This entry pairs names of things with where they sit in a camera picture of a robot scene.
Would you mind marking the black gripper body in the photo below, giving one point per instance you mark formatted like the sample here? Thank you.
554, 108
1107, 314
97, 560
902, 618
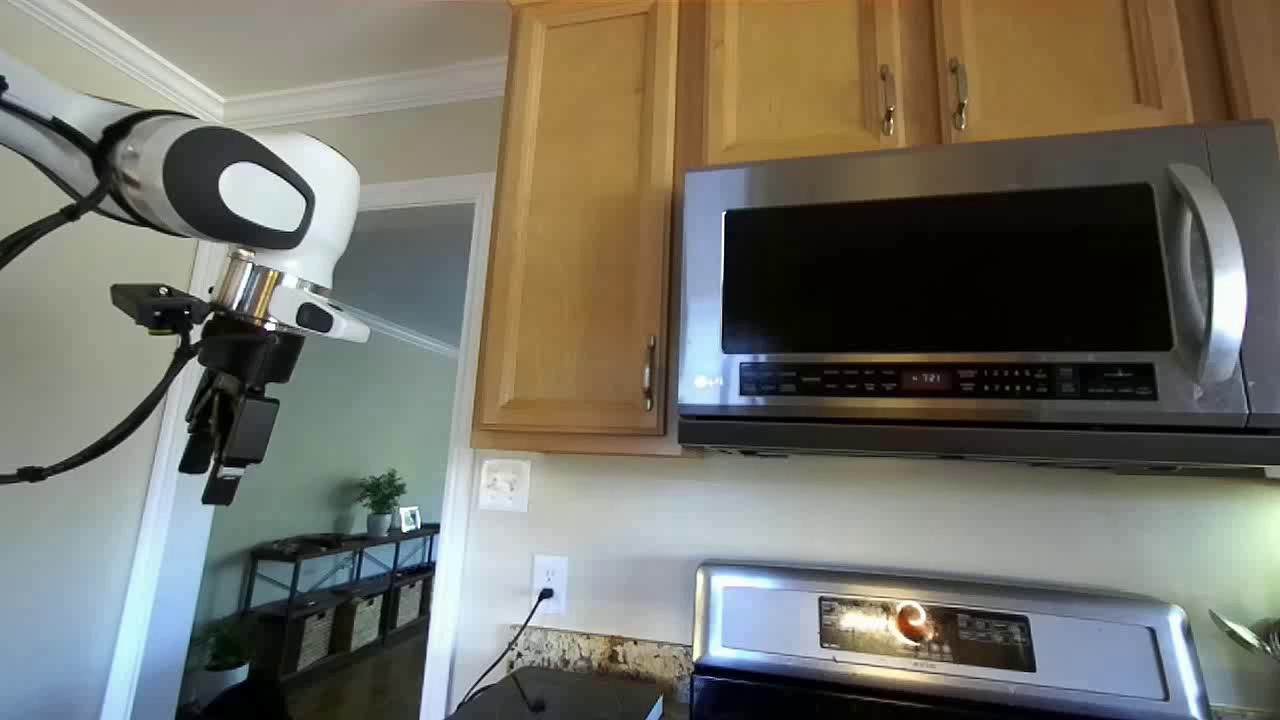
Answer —
248, 359

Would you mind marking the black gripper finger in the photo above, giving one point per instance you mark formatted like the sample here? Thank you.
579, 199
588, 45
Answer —
247, 441
203, 429

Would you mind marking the tall wooden cupboard door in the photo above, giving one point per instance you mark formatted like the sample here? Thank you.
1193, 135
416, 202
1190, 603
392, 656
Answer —
579, 220

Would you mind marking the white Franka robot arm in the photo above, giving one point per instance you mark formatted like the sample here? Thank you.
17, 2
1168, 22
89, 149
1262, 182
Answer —
243, 186

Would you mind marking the wooden cupboard cabinet body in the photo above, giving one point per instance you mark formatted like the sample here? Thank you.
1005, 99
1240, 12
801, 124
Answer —
587, 441

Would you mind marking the short wooden cupboard door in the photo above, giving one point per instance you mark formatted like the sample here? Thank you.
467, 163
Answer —
1061, 65
801, 74

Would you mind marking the small green potted plant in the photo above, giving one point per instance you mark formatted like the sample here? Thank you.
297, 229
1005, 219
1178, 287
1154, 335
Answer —
383, 499

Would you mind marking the dark wooden shelf unit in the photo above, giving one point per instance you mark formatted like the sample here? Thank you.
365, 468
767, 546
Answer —
341, 595

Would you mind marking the green floor potted plant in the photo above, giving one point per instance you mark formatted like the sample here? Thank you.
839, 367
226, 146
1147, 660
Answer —
223, 654

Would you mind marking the black countertop appliance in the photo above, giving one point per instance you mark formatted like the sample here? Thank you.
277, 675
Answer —
563, 699

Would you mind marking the stainless steel microwave oven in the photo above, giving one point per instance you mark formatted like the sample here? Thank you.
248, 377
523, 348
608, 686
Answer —
960, 294

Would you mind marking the stainless steel gas stove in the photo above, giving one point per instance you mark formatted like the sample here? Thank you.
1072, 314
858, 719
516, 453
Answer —
933, 645

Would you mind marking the metal utensil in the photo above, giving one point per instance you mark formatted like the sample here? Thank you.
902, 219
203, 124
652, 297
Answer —
1244, 630

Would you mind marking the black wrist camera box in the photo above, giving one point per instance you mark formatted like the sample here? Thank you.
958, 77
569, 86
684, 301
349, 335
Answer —
162, 304

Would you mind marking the small white picture frame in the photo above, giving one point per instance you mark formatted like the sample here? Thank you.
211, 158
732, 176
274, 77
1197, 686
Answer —
410, 518

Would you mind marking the white light switch plate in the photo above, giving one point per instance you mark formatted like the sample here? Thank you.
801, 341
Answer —
506, 485

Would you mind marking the white wall power outlet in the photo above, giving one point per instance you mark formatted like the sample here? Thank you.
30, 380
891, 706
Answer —
548, 584

